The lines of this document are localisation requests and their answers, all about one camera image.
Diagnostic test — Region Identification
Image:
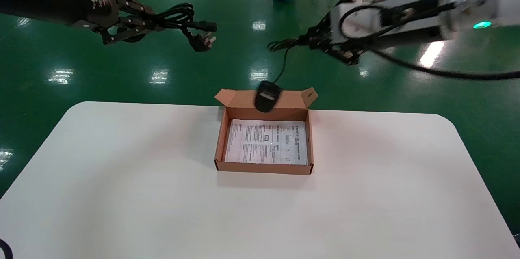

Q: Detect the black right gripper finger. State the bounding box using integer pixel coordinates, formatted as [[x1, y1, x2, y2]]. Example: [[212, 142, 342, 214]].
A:
[[300, 17, 331, 45], [302, 39, 361, 66]]

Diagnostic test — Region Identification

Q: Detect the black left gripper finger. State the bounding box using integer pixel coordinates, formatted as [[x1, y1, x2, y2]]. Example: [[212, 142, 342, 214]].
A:
[[118, 0, 164, 21], [101, 21, 166, 45]]

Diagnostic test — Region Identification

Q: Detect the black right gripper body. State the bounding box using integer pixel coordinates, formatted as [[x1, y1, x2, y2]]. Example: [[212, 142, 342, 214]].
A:
[[320, 0, 364, 59]]

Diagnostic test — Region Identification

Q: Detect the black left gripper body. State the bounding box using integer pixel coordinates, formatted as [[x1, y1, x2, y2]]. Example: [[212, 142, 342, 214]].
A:
[[70, 0, 127, 33]]

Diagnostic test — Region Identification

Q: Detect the black power cable with plug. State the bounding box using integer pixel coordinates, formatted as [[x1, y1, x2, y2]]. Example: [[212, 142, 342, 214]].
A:
[[124, 3, 217, 52]]

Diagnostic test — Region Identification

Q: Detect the black wired computer mouse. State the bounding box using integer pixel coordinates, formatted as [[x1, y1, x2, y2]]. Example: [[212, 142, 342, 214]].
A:
[[255, 37, 310, 113]]

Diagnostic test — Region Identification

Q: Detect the brown cardboard box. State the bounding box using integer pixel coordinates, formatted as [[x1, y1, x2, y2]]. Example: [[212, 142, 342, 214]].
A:
[[214, 87, 319, 176]]

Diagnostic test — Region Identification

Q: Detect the white printed paper sheet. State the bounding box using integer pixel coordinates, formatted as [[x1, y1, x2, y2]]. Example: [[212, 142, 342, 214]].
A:
[[225, 119, 308, 166]]

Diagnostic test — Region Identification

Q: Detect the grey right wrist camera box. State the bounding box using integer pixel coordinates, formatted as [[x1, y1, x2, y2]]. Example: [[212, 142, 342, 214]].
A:
[[330, 1, 392, 45]]

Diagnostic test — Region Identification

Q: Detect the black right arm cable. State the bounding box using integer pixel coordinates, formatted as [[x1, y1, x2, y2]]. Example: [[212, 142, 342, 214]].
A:
[[338, 2, 520, 81]]

